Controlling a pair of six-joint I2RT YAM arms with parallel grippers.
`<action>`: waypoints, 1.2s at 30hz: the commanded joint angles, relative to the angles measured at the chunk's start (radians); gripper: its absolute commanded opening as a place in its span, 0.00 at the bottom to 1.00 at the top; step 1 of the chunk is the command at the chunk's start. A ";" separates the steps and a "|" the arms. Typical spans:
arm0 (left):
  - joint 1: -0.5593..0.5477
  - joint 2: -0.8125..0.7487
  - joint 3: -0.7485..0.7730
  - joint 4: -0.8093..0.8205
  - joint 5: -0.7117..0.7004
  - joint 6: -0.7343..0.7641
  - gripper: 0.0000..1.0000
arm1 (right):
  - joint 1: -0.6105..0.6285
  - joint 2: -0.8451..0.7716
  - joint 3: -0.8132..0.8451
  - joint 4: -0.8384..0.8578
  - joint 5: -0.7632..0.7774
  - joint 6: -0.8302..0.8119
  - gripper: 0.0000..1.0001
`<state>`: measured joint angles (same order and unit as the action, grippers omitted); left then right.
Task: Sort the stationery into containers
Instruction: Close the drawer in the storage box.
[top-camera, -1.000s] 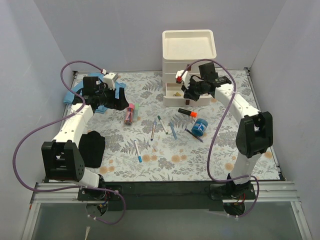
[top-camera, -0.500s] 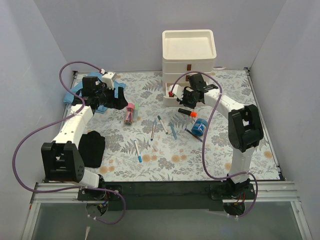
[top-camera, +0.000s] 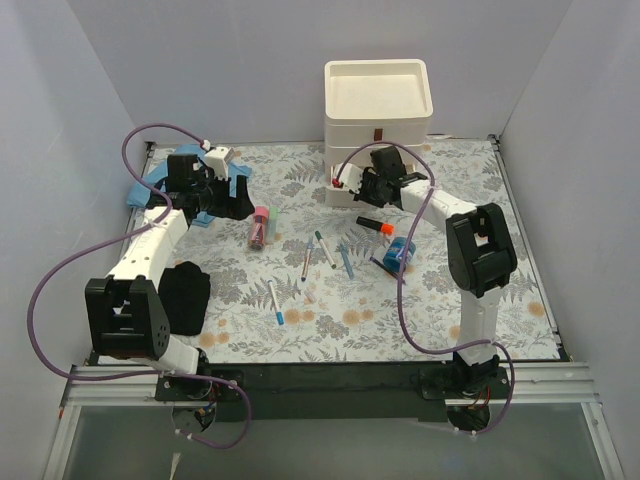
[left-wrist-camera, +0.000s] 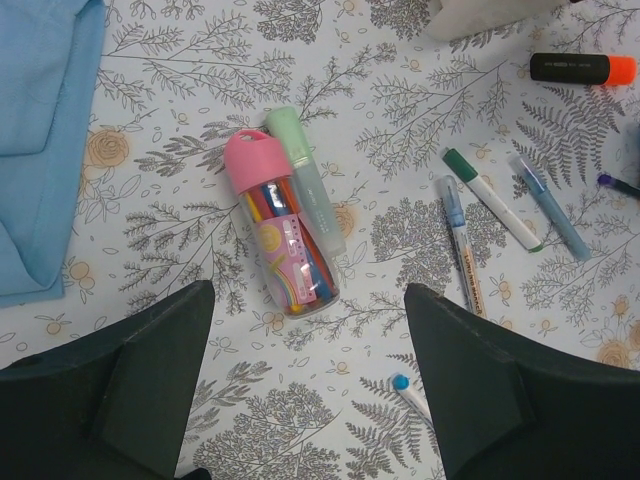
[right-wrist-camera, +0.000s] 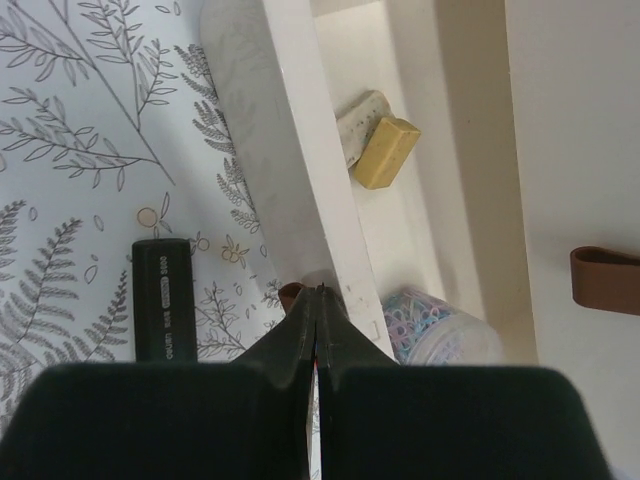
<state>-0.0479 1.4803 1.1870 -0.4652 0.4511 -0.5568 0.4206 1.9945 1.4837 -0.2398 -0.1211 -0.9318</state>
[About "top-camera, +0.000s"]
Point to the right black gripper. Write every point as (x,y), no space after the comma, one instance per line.
(368,186)

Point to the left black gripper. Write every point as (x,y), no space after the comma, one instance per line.
(222,198)

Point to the light green eraser stick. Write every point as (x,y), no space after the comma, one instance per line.
(272,225)

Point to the black orange highlighter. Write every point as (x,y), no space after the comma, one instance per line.
(378,226)

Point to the white drawer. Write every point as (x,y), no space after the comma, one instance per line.
(342,198)

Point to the green-capped white marker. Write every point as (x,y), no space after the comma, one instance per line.
(324,247)

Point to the purple slim marker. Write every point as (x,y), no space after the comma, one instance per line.
(307,259)

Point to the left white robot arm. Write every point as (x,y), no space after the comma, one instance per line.
(126,316)

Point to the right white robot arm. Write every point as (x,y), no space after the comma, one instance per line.
(480,253)

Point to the pink-capped clear tube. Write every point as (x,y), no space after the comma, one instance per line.
(257,237)

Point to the blue round jar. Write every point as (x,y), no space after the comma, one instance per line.
(399,250)

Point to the blue marker pen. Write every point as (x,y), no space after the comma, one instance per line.
(346,261)

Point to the white three-drawer organizer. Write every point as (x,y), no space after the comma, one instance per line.
(374,100)

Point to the purple pen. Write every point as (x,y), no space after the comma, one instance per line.
(386,269)

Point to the floral table mat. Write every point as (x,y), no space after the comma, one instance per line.
(328,317)

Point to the black cloth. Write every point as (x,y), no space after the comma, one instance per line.
(184,292)

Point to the white marker blue cap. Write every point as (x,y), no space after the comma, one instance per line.
(275,303)

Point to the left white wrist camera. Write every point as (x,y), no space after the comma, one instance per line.
(218,158)

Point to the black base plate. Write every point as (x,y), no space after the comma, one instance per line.
(296,391)

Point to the aluminium front rail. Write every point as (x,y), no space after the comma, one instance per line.
(544,420)

